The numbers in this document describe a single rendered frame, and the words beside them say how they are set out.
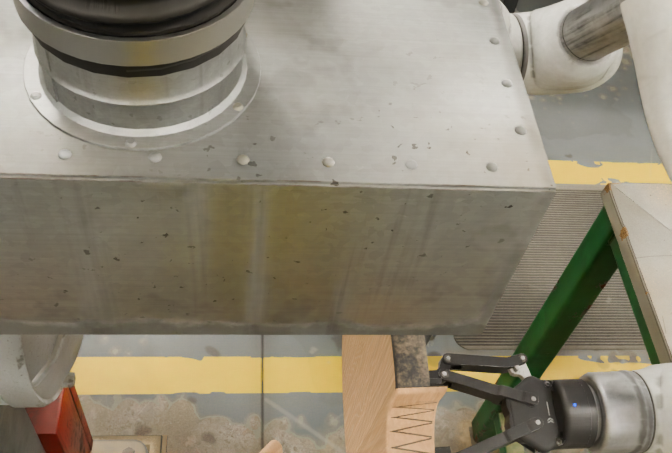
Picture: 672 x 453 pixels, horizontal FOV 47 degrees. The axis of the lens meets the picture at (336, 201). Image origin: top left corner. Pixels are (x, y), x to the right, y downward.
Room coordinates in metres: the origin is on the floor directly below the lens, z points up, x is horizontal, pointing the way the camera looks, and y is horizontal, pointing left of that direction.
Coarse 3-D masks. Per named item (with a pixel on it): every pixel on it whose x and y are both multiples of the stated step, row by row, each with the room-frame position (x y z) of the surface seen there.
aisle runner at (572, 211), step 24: (576, 192) 1.69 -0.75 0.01; (600, 192) 1.71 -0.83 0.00; (552, 216) 1.57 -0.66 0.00; (576, 216) 1.59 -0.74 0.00; (552, 240) 1.47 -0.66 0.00; (576, 240) 1.49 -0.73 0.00; (528, 264) 1.37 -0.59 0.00; (552, 264) 1.39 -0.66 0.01; (528, 288) 1.29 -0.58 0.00; (552, 288) 1.30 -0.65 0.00; (624, 288) 1.35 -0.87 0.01; (504, 312) 1.19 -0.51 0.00; (528, 312) 1.20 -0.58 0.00; (600, 312) 1.25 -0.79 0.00; (624, 312) 1.26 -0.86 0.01; (456, 336) 1.09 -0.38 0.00; (480, 336) 1.10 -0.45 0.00; (504, 336) 1.11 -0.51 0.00; (576, 336) 1.16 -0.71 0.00; (600, 336) 1.17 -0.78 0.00; (624, 336) 1.18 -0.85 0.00
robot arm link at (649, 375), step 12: (636, 372) 0.45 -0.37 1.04; (648, 372) 0.45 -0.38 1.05; (660, 372) 0.45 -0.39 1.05; (648, 384) 0.43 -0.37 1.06; (660, 384) 0.43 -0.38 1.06; (660, 396) 0.42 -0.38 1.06; (660, 408) 0.41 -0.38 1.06; (660, 420) 0.40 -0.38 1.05; (660, 432) 0.39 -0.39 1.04; (660, 444) 0.38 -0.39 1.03
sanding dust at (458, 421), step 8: (456, 408) 0.88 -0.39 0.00; (464, 408) 0.89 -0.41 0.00; (472, 408) 0.89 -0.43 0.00; (448, 416) 0.86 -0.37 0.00; (456, 416) 0.86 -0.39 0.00; (464, 416) 0.87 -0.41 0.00; (472, 416) 0.87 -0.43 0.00; (448, 424) 0.84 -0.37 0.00; (456, 424) 0.84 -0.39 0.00; (464, 424) 0.84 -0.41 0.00; (448, 432) 0.82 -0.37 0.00; (456, 432) 0.82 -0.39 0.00; (464, 432) 0.82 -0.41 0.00; (448, 440) 0.80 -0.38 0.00; (456, 440) 0.80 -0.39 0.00; (464, 440) 0.80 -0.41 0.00; (456, 448) 0.78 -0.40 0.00; (464, 448) 0.78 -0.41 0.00
